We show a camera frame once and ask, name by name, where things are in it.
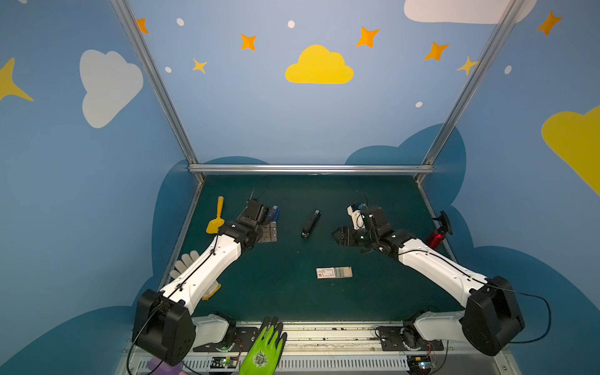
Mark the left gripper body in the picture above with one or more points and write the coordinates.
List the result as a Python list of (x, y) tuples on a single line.
[(262, 220)]

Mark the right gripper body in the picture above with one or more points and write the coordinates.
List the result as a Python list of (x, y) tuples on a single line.
[(354, 234)]

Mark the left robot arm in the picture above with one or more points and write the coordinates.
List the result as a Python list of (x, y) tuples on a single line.
[(163, 324)]

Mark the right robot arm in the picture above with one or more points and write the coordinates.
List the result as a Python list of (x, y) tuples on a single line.
[(490, 317)]

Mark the yellow toy shovel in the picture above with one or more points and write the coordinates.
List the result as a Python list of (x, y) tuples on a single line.
[(215, 224)]

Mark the red black clamp tool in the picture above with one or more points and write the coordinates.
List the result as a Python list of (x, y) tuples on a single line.
[(439, 235)]

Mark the white cotton glove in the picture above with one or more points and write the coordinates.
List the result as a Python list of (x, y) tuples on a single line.
[(185, 263)]

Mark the green black work glove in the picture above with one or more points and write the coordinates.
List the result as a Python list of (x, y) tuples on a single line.
[(265, 354)]

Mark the purple cloth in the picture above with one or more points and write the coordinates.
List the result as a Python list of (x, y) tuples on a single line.
[(157, 367)]

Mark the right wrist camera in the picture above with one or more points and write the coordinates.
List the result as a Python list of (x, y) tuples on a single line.
[(354, 211)]

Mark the aluminium frame back bar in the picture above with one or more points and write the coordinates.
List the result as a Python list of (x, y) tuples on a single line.
[(310, 169)]

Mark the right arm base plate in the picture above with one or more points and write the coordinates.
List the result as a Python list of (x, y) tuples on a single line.
[(406, 339)]

